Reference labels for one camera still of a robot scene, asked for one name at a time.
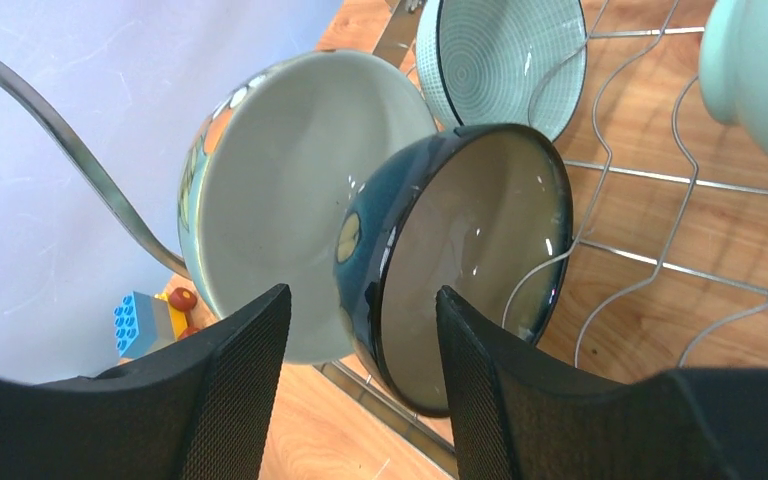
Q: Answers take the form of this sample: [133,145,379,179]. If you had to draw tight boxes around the steel two-tier dish rack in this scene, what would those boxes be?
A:
[0,0,768,478]

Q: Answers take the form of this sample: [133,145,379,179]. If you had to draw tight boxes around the small celadon cup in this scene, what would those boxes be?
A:
[415,0,587,140]
[698,0,768,156]

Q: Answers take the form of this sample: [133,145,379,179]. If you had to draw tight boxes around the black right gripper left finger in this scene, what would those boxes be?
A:
[0,284,292,479]

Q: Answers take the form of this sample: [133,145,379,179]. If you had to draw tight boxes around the blue orange toy car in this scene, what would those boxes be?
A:
[113,287,200,360]

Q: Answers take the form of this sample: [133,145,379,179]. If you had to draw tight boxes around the dark blue floral bowl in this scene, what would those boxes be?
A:
[334,123,574,418]

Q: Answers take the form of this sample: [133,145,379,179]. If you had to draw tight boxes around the small celadon cup right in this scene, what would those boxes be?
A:
[698,0,768,156]

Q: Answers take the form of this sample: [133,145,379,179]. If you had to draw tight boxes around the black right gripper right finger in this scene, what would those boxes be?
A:
[436,287,768,479]

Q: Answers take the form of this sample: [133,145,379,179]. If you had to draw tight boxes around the small celadon cup left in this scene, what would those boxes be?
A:
[415,0,587,140]

